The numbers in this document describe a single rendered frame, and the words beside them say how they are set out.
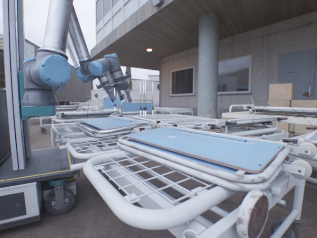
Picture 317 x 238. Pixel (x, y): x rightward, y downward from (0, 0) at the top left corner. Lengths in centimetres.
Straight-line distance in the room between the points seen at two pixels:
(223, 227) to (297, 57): 641
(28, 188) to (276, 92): 406
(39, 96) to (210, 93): 478
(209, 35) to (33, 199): 543
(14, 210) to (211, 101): 498
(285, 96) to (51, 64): 388
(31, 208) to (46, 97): 64
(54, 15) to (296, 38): 651
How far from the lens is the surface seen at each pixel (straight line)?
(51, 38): 109
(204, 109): 542
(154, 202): 57
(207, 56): 557
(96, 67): 120
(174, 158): 64
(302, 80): 658
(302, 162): 74
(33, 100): 117
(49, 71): 100
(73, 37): 134
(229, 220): 52
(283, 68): 677
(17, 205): 129
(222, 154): 67
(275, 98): 416
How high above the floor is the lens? 74
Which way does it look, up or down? 6 degrees down
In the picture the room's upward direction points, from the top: straight up
